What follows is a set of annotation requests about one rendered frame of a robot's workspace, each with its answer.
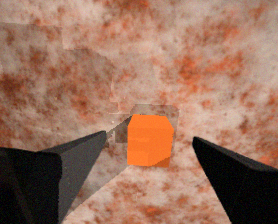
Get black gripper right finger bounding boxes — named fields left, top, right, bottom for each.
left=192, top=137, right=278, bottom=224

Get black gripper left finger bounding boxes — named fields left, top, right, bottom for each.
left=0, top=130, right=107, bottom=224

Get orange block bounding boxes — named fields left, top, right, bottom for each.
left=127, top=114, right=174, bottom=168

